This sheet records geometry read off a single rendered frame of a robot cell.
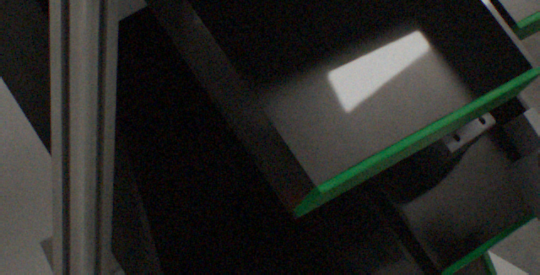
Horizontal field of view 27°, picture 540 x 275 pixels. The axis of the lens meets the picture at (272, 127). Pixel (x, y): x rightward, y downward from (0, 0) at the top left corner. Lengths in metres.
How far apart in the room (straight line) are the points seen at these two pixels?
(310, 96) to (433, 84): 0.06
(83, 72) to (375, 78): 0.12
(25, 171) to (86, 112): 0.70
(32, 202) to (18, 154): 0.07
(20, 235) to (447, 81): 0.68
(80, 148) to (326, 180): 0.11
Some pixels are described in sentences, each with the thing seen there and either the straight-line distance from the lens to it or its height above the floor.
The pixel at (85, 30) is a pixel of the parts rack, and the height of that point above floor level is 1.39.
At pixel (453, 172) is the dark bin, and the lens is 0.67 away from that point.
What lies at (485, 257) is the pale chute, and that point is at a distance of 0.77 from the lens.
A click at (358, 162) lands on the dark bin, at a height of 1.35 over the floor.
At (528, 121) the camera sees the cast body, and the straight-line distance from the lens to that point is 0.62.
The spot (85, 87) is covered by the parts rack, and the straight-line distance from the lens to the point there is 0.45.
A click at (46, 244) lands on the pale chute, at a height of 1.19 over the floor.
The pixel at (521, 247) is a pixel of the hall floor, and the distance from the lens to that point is 2.45.
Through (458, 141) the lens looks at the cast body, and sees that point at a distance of 0.64.
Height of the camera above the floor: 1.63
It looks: 39 degrees down
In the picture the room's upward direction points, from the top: 8 degrees clockwise
